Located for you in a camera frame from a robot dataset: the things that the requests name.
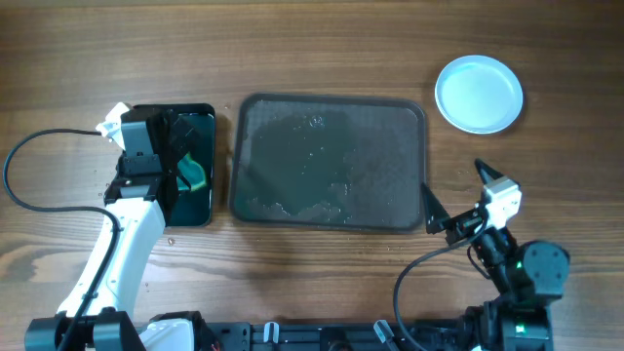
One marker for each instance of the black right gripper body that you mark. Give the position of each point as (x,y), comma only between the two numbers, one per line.
(464,222)

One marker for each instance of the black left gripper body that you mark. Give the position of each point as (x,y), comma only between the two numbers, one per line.
(172,141)

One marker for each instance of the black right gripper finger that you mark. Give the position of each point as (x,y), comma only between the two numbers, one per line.
(486,173)
(436,217)

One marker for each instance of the green yellow scrub sponge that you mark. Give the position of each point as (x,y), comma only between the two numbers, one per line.
(192,176)

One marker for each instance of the white plate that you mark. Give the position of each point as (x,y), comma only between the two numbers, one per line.
(479,95)

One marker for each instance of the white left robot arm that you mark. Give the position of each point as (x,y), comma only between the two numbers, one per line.
(98,312)

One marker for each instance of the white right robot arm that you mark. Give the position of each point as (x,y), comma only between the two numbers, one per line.
(528,277)

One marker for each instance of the dark brown serving tray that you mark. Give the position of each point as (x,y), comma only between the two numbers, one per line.
(329,162)

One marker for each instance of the black water basin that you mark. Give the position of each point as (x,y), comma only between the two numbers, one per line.
(195,208)

